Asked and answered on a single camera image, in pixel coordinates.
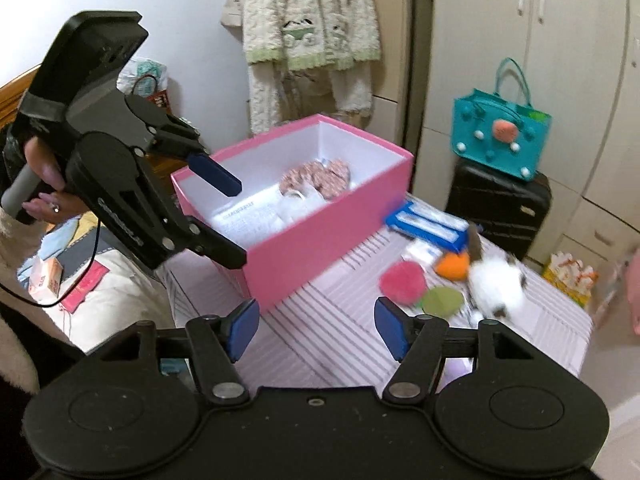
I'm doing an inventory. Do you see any white tissue pack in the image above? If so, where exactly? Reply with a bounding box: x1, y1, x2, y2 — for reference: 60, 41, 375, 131
401, 238, 442, 269

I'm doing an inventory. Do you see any person right hand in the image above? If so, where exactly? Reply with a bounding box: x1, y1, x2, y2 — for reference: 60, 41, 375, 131
626, 252, 640, 336

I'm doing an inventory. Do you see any teal felt tote bag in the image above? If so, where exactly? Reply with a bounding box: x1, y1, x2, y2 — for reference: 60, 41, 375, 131
450, 58, 552, 181

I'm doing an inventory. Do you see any green soft ball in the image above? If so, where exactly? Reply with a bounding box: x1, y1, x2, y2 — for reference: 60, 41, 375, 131
418, 286, 465, 318

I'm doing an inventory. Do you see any pink fluffy pom ball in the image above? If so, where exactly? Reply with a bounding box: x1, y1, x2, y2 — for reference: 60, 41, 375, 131
378, 260, 427, 304

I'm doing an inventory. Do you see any small orange carton box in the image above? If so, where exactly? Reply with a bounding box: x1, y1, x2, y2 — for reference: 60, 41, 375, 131
28, 257, 63, 304

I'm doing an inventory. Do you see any cream knit cardigan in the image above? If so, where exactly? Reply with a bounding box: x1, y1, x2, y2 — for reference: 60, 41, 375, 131
243, 0, 382, 134

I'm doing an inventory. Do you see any black suitcase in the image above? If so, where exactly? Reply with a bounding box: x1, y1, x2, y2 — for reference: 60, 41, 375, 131
445, 158, 552, 260

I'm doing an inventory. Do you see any blue wet wipes pack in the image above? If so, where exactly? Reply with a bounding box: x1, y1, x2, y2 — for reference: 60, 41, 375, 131
385, 200, 470, 254

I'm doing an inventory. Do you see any person left hand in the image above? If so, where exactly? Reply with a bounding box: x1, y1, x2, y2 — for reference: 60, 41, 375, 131
22, 136, 89, 224

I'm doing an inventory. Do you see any pink floral fabric scrunchie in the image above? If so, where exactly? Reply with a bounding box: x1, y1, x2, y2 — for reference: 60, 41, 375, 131
279, 159, 350, 200

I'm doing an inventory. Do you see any yellow snack package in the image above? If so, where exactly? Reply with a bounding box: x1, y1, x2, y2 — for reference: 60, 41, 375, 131
542, 252, 598, 308

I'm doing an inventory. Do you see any white brown plush cat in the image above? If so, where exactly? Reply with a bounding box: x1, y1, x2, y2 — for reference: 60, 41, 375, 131
466, 223, 526, 322

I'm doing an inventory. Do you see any pink storage box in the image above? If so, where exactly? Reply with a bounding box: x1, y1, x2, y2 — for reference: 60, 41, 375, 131
171, 115, 413, 311

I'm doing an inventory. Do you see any orange soft carrot toy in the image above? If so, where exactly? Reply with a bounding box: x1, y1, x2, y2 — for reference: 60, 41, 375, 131
434, 250, 470, 282

